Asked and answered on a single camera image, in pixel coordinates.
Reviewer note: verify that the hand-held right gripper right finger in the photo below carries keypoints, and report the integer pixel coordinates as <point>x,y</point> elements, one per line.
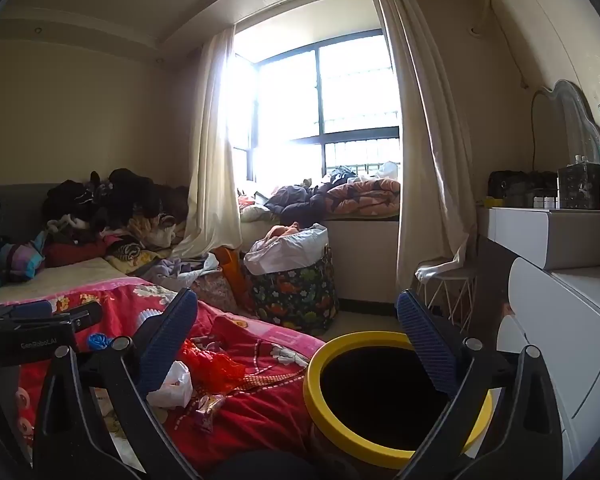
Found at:
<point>427,342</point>

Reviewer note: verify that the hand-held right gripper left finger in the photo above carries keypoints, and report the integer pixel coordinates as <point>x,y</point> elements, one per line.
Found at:
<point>165,342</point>

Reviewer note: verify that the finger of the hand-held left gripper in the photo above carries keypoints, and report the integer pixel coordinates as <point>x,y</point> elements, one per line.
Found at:
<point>82,316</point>
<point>30,308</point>

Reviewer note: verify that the white printed plastic bag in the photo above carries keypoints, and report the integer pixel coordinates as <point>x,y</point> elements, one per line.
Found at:
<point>172,385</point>

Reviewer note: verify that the red plastic bag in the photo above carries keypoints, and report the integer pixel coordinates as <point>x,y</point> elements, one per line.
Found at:
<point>220,367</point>

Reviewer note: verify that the yellow-rimmed trash bin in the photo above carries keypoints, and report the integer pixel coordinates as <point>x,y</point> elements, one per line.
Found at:
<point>330,355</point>

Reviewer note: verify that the crumpled blue plastic glove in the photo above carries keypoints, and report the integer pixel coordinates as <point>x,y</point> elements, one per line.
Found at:
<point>99,342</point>

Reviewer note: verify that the beige bed sheet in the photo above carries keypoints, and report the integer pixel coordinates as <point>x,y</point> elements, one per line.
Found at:
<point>55,280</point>

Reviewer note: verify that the colourful striped cloth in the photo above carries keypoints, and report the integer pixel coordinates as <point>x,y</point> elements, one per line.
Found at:
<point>17,260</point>

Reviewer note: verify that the dark red cloth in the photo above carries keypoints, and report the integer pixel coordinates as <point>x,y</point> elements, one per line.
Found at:
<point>72,252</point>

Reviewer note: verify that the pink floral bag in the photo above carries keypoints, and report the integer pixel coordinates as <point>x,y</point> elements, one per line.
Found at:
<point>215,290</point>

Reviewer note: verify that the lavender and white clothes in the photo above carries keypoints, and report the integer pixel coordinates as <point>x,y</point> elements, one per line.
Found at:
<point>180,267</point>

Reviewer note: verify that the purple snack wrapper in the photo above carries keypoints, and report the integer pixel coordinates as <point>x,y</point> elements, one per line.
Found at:
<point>206,410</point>

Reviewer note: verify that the brown patterned blanket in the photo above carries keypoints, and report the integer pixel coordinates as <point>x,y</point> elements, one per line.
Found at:
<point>130,252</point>

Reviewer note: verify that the orange bag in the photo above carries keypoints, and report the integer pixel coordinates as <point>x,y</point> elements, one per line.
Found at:
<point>232,272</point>

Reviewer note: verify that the grey headboard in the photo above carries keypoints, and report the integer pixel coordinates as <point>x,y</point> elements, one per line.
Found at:
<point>20,210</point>

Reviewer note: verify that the red floral blanket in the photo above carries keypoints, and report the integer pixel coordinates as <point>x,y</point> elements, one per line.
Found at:
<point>260,395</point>

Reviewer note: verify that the pile of dark clothes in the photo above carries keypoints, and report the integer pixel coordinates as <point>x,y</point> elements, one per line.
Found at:
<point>125,195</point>

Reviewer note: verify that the white drawer cabinet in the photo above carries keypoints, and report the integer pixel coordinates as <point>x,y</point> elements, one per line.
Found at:
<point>555,320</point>

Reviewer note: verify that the dinosaur print storage basket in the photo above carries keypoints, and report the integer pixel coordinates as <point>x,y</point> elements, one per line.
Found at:
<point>290,300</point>

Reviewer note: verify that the large white bag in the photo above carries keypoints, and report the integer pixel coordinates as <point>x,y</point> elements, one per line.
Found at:
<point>280,255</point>

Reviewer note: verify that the yellow box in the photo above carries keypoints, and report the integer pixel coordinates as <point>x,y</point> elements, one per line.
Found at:
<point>492,203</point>

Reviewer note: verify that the white cloth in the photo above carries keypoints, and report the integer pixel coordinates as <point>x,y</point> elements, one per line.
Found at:
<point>255,212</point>

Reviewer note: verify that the orange patterned quilt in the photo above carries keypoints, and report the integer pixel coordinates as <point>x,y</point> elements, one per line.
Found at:
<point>365,195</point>

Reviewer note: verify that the orange cloth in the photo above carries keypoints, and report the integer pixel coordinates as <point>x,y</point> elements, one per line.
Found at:
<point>285,230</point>

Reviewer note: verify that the white vanity desk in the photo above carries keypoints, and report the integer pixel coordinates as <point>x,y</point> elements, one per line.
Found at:
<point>555,235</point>

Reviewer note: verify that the black bag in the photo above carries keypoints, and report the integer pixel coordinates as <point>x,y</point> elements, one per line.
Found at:
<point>510,187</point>

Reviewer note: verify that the cream curtain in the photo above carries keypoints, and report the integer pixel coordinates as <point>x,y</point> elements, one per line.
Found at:
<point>210,160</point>
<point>430,135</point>

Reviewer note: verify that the dark blue jacket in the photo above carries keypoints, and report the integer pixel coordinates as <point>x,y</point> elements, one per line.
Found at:
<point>295,197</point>

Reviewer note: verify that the dark acrylic organizer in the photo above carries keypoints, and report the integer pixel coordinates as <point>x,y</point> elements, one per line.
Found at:
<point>582,187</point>

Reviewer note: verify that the black framed window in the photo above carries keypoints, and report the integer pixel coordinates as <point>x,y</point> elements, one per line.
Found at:
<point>321,110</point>

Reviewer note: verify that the wavy frame mirror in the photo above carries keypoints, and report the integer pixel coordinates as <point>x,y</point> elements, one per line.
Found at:
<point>565,125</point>

